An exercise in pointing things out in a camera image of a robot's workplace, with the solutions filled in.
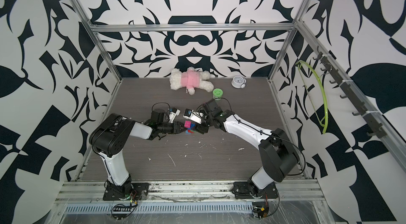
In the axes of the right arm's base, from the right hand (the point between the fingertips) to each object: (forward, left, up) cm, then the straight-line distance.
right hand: (194, 118), depth 86 cm
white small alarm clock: (+35, -30, -10) cm, 47 cm away
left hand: (+1, +5, -10) cm, 11 cm away
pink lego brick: (-2, +4, -3) cm, 5 cm away
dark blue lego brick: (-4, +3, -5) cm, 6 cm away
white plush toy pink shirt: (+32, +4, -3) cm, 32 cm away
